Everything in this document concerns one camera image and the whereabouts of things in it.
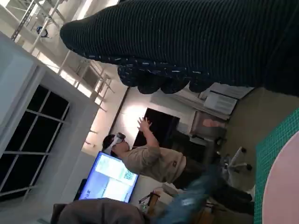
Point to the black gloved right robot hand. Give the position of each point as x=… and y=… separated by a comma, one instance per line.
x=187, y=35

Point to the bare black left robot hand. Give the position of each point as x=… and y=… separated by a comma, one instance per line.
x=191, y=200

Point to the pink bowl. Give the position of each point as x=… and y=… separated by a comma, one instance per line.
x=285, y=186

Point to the person with headset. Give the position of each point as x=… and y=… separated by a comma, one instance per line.
x=151, y=163

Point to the lit computer monitor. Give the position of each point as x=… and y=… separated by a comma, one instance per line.
x=105, y=182

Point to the green cutting mat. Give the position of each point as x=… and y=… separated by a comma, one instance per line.
x=268, y=144

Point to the white VR headset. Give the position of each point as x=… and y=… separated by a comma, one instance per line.
x=115, y=141

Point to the dark glass window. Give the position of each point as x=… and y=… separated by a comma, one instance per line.
x=35, y=140

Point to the white metal rack frame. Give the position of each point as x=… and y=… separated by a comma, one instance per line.
x=67, y=63

